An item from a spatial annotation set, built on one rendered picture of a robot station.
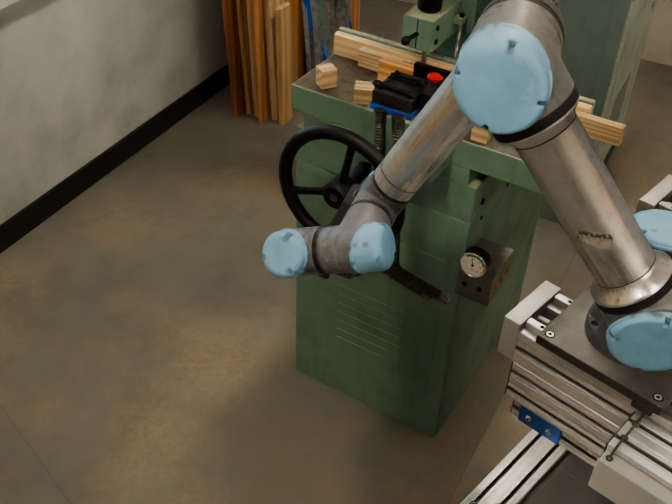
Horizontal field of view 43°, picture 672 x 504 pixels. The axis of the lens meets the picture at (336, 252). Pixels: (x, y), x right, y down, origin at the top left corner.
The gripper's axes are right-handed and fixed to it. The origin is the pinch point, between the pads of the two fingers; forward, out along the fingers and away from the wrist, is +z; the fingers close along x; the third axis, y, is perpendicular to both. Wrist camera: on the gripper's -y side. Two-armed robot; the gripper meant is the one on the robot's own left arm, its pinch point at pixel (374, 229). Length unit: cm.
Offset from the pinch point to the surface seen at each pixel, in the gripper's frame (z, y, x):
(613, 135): 28, -30, 31
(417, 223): 27.9, 0.5, -1.4
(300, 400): 54, 62, -26
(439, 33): 22.4, -39.1, -7.9
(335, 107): 17.0, -18.4, -23.3
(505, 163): 16.9, -18.6, 15.5
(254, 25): 130, -31, -120
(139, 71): 106, -3, -147
